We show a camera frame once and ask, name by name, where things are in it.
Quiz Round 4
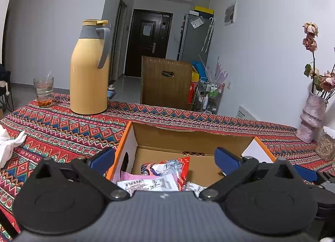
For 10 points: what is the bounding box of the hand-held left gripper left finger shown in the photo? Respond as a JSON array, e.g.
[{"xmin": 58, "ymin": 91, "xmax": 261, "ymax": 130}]
[{"xmin": 31, "ymin": 147, "xmax": 130, "ymax": 201}]

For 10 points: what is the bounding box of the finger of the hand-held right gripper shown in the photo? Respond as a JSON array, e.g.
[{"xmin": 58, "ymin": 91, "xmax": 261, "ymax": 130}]
[{"xmin": 293, "ymin": 165, "xmax": 335, "ymax": 184}]

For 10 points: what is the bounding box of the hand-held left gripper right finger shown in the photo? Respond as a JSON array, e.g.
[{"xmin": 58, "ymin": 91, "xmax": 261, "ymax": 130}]
[{"xmin": 198, "ymin": 147, "xmax": 302, "ymax": 202}]

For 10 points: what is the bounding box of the pink snack packet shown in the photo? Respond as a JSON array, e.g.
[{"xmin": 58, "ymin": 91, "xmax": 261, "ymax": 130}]
[{"xmin": 119, "ymin": 170, "xmax": 155, "ymax": 182}]

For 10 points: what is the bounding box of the white snack packet with table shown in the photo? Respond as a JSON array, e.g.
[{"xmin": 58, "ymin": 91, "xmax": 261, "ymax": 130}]
[{"xmin": 116, "ymin": 173, "xmax": 181, "ymax": 197}]

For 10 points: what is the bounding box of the red orange snack bag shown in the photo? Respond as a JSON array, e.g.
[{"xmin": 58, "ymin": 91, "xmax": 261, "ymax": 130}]
[{"xmin": 141, "ymin": 156, "xmax": 191, "ymax": 191}]

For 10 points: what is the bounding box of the orange red cardboard box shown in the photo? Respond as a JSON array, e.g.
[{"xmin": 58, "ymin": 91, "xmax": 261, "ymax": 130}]
[{"xmin": 106, "ymin": 120, "xmax": 276, "ymax": 198}]

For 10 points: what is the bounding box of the clear jar of seeds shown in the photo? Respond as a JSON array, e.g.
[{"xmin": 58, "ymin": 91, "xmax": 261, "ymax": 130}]
[{"xmin": 315, "ymin": 126, "xmax": 335, "ymax": 161}]

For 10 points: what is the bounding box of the white red-print snack packet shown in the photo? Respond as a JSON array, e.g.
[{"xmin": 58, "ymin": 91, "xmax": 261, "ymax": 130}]
[{"xmin": 184, "ymin": 181, "xmax": 207, "ymax": 195}]

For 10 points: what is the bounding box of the pink vase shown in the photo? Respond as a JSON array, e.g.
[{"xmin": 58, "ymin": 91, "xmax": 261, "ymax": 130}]
[{"xmin": 295, "ymin": 92, "xmax": 329, "ymax": 144}]

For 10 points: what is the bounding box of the yellow thermos jug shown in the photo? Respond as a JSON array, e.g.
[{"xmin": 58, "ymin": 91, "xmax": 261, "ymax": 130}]
[{"xmin": 70, "ymin": 19, "xmax": 111, "ymax": 115}]

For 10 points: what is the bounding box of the wooden chair back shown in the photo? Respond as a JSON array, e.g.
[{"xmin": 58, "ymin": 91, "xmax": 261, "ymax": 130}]
[{"xmin": 140, "ymin": 56, "xmax": 193, "ymax": 112}]

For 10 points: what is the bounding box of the pink feathery decoration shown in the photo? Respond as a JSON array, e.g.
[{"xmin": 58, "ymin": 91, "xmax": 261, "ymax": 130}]
[{"xmin": 207, "ymin": 56, "xmax": 229, "ymax": 86}]

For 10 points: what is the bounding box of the glass cup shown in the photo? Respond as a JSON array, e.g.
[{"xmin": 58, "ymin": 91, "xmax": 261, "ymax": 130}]
[{"xmin": 33, "ymin": 71, "xmax": 54, "ymax": 108}]

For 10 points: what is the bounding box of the white cloth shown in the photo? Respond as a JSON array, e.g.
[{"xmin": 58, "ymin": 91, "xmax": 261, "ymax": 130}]
[{"xmin": 0, "ymin": 124, "xmax": 27, "ymax": 169}]

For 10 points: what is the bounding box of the blue bag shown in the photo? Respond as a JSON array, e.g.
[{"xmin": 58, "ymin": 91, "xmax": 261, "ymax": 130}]
[{"xmin": 191, "ymin": 61, "xmax": 207, "ymax": 78}]

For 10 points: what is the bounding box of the dark door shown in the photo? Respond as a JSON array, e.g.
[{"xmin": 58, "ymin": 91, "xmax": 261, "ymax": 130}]
[{"xmin": 124, "ymin": 9, "xmax": 173, "ymax": 78}]

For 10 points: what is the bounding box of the grey refrigerator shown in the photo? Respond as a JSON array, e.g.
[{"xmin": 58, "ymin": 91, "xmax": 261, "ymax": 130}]
[{"xmin": 179, "ymin": 13, "xmax": 214, "ymax": 63}]

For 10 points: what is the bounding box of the black folding chair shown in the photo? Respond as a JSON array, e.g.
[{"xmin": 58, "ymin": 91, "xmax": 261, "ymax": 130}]
[{"xmin": 0, "ymin": 64, "xmax": 15, "ymax": 113}]

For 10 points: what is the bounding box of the white folded umbrella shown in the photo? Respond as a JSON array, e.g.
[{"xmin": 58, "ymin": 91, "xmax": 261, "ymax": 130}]
[{"xmin": 201, "ymin": 18, "xmax": 215, "ymax": 52}]

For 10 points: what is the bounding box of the dried pink flower bouquet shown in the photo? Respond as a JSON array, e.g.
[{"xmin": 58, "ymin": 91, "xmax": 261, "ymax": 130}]
[{"xmin": 302, "ymin": 22, "xmax": 335, "ymax": 100}]

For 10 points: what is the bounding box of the paper on refrigerator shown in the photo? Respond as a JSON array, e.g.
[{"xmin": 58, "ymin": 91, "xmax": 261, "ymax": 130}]
[{"xmin": 190, "ymin": 17, "xmax": 205, "ymax": 28}]

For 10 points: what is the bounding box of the yellow black box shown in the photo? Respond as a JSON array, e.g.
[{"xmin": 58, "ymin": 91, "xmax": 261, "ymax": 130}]
[{"xmin": 194, "ymin": 5, "xmax": 214, "ymax": 14}]

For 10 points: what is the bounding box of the white wall vent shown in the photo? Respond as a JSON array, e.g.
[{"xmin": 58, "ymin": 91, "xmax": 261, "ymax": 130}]
[{"xmin": 237, "ymin": 105, "xmax": 258, "ymax": 120}]

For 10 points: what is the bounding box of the wire storage cart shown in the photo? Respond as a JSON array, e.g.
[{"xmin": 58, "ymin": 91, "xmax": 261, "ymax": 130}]
[{"xmin": 192, "ymin": 77, "xmax": 225, "ymax": 114}]

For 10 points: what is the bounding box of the white wall panel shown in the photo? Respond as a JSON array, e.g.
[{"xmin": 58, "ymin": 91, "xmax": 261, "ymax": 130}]
[{"xmin": 224, "ymin": 1, "xmax": 238, "ymax": 26}]

